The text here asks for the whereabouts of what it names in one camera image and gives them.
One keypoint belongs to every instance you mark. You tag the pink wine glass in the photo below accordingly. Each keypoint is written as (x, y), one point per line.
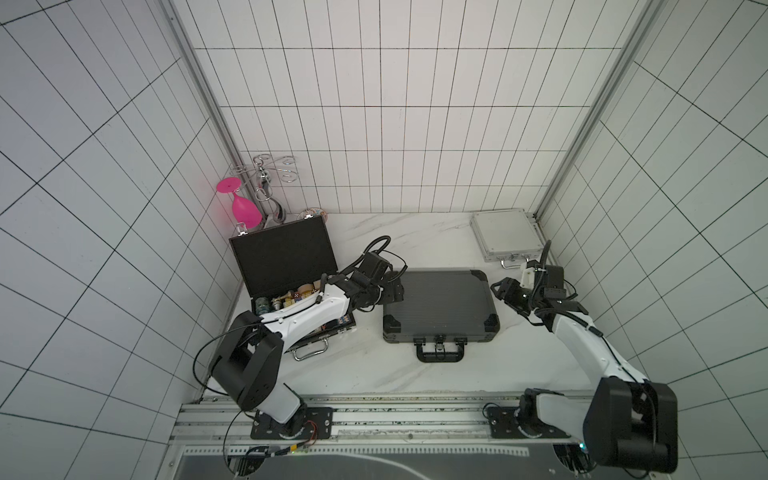
(243, 209)

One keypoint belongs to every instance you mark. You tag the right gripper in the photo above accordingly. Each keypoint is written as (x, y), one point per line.
(507, 291)

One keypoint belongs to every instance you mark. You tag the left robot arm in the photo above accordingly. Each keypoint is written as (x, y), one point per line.
(247, 361)

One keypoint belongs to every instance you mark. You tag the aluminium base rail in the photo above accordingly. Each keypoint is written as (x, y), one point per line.
(367, 426)

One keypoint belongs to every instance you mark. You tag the metal wire glass rack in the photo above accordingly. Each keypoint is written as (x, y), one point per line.
(259, 175)

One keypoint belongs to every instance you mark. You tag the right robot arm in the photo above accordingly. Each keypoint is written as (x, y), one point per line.
(630, 422)

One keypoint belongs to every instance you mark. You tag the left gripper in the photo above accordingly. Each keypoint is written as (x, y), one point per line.
(389, 295)

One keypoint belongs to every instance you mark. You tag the black poker case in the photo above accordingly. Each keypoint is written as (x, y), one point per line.
(439, 312)
(275, 263)

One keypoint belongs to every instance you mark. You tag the silver poker case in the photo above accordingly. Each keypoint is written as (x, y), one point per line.
(507, 237)

